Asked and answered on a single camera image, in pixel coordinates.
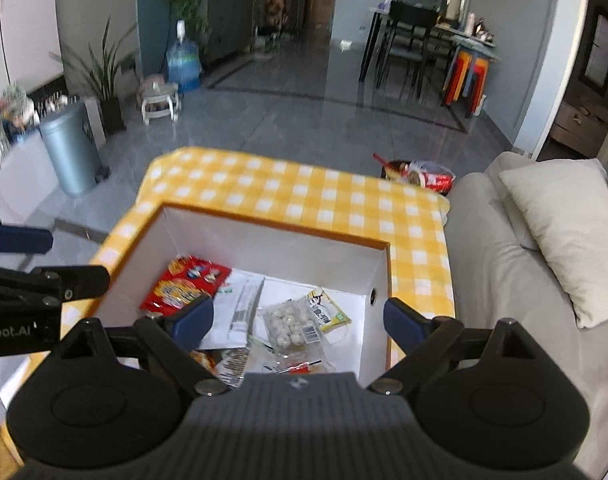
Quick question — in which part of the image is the clear plastic packet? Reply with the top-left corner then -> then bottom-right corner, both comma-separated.
248,339 -> 336,377

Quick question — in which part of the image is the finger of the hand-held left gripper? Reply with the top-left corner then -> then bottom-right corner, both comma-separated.
0,217 -> 54,254
0,264 -> 111,307

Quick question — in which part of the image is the dining table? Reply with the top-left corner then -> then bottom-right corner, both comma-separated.
358,2 -> 501,107

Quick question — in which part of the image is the waste basket with wrappers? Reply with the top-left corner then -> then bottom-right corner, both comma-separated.
373,153 -> 458,196

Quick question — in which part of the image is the white pink low stool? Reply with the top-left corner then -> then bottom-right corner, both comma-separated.
136,73 -> 183,126

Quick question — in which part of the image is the white silver snack bag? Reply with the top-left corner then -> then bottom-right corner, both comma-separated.
213,345 -> 256,389

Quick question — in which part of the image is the red orange snack stick bag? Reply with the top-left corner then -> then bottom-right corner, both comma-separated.
190,350 -> 221,377

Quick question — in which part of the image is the small yellow snack packet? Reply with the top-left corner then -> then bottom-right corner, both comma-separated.
304,287 -> 353,334

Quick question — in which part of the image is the grey cabinet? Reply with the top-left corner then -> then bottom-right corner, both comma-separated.
204,0 -> 258,69

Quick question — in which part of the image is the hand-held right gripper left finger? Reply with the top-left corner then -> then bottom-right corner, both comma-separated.
59,295 -> 231,396

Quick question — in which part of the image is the wooden furniture in doorway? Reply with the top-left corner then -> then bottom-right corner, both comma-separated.
551,104 -> 608,159

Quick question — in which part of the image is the white packet with green print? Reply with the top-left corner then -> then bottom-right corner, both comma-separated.
198,269 -> 268,351

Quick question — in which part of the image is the framed wall mirror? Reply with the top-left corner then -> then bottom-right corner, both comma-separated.
578,7 -> 608,94

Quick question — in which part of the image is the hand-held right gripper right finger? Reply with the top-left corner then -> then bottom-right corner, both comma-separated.
368,297 -> 541,396

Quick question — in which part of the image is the dark dining chair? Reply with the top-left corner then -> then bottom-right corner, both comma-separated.
376,0 -> 443,102

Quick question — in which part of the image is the grey pedal trash can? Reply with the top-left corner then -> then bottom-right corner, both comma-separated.
38,102 -> 110,199

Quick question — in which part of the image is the blue water jug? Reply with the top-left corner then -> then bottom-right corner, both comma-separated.
166,20 -> 203,95

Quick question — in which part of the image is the clear packet of white balls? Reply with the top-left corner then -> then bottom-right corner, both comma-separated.
261,297 -> 326,354

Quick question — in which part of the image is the beige pillow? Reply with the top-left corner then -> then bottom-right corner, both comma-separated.
498,158 -> 608,330

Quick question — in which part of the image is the beige sofa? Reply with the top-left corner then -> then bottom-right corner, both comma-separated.
443,152 -> 608,479

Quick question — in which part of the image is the potted plant with long leaves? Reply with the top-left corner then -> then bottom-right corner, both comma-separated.
51,17 -> 138,136

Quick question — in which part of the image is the stack of coloured stools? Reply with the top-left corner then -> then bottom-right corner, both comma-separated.
441,49 -> 490,119

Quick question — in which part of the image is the yellow checked tablecloth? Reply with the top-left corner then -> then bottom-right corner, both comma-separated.
21,146 -> 458,372

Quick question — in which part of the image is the orange cardboard box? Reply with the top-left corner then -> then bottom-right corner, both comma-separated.
89,202 -> 391,392

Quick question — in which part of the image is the red snack bag colourful print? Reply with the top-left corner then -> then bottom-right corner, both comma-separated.
139,255 -> 233,317

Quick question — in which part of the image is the clutter on white cabinet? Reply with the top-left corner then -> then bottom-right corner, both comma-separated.
0,82 -> 43,172

